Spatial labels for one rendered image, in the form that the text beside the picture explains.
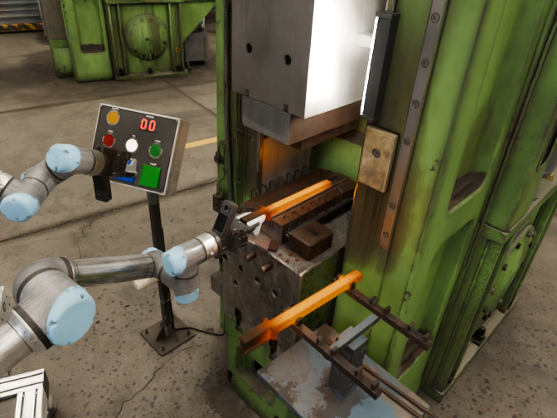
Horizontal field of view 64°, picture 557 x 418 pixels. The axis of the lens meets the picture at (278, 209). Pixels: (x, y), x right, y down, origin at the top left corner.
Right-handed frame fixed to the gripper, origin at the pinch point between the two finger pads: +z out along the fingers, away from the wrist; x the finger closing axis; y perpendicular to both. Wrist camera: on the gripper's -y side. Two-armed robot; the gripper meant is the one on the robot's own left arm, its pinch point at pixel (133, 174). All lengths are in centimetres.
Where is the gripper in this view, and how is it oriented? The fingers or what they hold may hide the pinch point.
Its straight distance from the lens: 158.9
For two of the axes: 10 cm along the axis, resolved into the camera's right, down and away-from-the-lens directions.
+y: 2.3, -9.7, -0.7
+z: 2.6, 0.0, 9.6
